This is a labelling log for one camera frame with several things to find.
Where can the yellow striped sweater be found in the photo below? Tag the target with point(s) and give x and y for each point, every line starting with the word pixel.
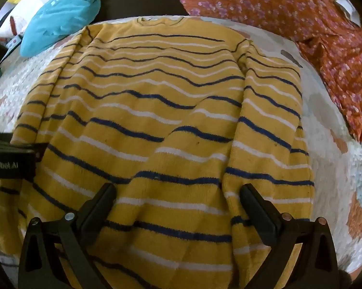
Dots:
pixel 157 126

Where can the dark cloth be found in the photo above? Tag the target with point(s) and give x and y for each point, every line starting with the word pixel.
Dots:
pixel 138 0

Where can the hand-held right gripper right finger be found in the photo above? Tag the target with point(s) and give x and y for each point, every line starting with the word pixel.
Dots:
pixel 258 213

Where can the white quilted heart blanket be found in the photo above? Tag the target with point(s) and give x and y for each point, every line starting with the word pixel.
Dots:
pixel 325 144

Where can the light blue pillow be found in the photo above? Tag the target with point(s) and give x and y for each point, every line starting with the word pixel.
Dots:
pixel 59 15

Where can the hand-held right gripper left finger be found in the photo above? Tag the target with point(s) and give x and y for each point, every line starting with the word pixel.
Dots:
pixel 99 205

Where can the orange floral cloth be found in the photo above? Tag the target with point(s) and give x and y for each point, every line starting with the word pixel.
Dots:
pixel 259 3

